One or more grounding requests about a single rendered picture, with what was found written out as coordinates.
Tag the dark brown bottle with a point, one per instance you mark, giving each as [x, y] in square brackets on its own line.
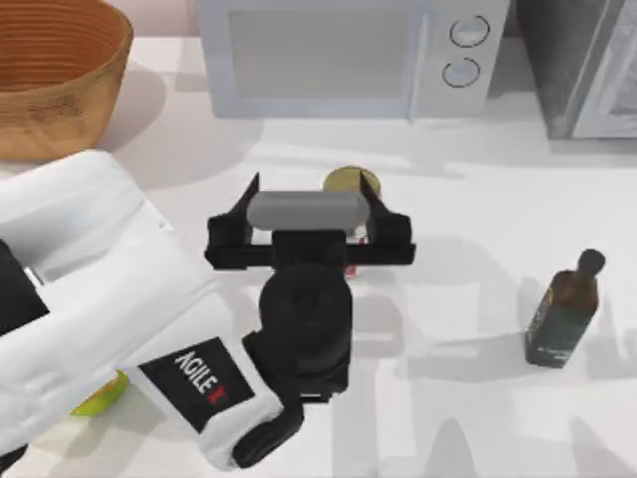
[565, 313]

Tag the microwave oven door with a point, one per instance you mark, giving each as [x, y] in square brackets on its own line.
[318, 55]

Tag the pale grey rounded box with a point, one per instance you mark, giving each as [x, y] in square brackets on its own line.
[306, 210]

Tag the microwave knob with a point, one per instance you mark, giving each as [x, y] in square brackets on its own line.
[462, 72]
[470, 31]

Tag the wooden bowl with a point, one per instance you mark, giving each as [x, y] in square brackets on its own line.
[55, 114]

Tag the pale microwave oven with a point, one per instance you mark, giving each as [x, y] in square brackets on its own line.
[348, 55]

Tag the red and white can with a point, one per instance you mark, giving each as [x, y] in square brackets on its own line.
[343, 180]

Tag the yellow-green round object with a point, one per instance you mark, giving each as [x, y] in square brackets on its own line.
[102, 398]

